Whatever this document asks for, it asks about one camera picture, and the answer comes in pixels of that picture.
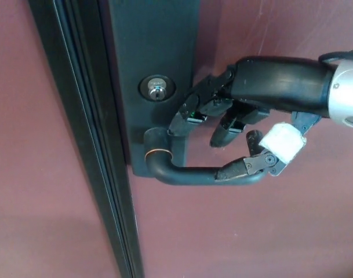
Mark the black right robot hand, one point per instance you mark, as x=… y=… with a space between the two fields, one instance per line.
x=280 y=79

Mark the black door edge seal strip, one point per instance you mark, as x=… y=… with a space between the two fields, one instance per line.
x=86 y=116

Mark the white tape on thumb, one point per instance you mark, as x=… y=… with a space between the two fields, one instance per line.
x=283 y=142

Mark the silver lock cylinder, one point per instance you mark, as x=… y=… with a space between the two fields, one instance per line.
x=157 y=88

